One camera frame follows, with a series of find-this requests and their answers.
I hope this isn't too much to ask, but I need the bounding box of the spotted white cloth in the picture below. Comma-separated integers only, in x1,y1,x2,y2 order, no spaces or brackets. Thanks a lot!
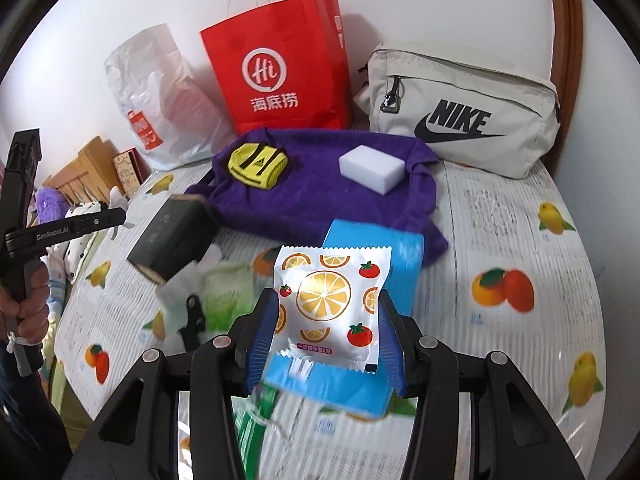
41,199,109,321

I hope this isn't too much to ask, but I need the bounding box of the red Haidilao paper bag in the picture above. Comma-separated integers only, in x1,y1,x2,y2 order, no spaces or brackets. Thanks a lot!
201,0,352,134

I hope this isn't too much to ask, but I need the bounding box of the purple plush toy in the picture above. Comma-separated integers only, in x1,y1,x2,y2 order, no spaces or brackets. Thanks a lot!
36,188,70,224

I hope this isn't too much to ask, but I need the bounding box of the purple towel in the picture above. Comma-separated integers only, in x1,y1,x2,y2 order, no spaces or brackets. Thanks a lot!
187,128,449,266

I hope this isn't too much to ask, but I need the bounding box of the dark green tin box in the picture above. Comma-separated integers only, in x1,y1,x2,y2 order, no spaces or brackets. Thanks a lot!
127,194,218,285

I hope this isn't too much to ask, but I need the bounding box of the white Miniso plastic bag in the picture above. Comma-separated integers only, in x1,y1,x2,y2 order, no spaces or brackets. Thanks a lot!
104,24,235,171

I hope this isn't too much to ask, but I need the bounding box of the yellow black adidas sock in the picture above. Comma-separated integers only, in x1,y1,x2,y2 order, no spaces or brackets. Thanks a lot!
228,143,288,190

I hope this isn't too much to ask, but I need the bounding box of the orange-print wet wipe packet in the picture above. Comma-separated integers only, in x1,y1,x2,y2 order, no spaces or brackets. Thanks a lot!
271,246,392,373

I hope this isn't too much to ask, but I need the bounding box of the green tea tissue packet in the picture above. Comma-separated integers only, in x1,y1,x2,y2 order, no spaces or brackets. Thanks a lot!
203,262,255,334

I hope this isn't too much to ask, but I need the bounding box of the blue tissue pack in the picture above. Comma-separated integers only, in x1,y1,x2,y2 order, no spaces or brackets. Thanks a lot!
264,220,424,419

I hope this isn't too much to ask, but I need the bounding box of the white sponge block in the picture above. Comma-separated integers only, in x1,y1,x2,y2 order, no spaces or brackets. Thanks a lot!
338,145,406,195

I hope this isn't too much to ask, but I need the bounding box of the brown wooden door frame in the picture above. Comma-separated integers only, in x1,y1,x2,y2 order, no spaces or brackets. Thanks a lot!
542,0,584,174

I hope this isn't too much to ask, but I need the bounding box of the fruit print tablecloth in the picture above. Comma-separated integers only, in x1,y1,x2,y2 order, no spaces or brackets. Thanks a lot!
55,162,605,479

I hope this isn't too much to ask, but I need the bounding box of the white sock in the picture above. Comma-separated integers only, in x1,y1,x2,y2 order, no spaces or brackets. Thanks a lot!
155,244,222,338

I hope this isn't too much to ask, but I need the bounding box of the patterned small box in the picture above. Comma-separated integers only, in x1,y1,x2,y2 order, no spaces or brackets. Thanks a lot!
113,148,151,198

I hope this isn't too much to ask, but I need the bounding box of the beige Nike waist bag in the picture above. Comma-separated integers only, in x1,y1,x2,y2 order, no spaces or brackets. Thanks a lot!
355,41,560,179

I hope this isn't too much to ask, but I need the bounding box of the green fruit wet wipe packet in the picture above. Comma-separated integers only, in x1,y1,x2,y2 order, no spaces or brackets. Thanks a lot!
232,384,279,480

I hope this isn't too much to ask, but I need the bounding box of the black watch strap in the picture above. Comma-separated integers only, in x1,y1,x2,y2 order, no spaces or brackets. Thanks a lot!
177,294,207,354

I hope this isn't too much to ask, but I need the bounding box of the person left hand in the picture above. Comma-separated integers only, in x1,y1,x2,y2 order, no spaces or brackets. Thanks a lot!
0,261,50,344

